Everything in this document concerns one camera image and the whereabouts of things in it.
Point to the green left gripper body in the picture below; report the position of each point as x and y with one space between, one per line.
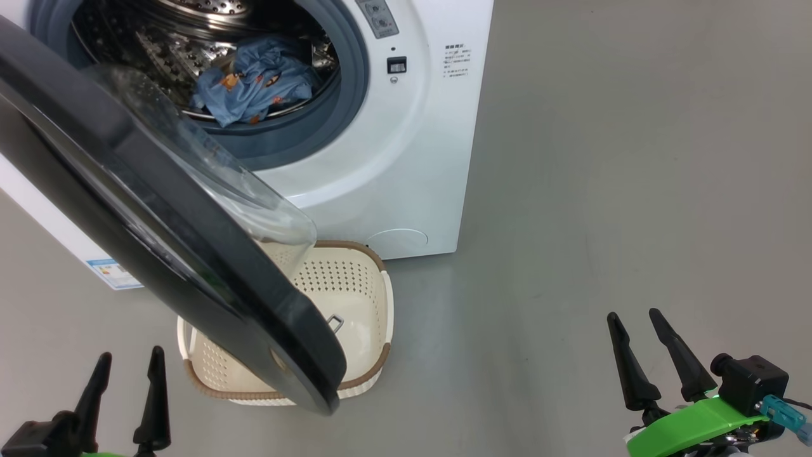
108 454

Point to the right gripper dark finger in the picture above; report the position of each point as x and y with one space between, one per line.
688 371
634 381

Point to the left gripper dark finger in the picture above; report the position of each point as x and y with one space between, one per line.
154 412
95 400

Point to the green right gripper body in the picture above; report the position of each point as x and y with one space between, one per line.
691 428

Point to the black round glass washer door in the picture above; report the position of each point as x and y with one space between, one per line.
158 222

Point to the small blue printed garment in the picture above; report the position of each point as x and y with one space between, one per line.
254 89

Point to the silver door latch hook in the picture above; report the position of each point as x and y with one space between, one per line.
339 320

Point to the white front-load washing machine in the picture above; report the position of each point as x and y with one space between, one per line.
412 158

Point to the stainless steel washing machine drum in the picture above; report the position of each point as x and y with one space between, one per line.
171 44

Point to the black door lock socket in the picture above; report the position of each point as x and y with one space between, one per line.
396 65

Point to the cyan plug connector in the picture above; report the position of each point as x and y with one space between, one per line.
783 416

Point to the blue energy label sticker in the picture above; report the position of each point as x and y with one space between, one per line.
111 274

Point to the cream perforated laundry basket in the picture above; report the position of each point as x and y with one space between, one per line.
355 298

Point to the round white filter cover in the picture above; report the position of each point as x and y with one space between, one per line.
396 243

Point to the grey warning label sticker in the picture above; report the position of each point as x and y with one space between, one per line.
379 18

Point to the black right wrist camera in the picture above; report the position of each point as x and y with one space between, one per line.
752 381

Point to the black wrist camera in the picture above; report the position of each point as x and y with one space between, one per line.
38 438
752 381

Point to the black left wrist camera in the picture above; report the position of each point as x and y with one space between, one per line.
38 438

